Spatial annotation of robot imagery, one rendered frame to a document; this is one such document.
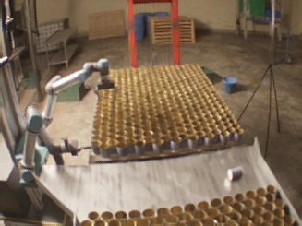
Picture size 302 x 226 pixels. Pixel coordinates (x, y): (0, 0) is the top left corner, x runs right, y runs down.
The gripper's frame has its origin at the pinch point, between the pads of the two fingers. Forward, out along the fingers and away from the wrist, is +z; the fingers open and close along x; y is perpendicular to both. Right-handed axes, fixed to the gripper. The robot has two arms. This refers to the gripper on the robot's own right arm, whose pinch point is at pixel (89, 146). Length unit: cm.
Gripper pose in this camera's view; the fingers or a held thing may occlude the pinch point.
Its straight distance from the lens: 183.6
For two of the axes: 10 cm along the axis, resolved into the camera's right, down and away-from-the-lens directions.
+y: 0.4, 8.6, 5.0
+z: 9.8, -1.2, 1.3
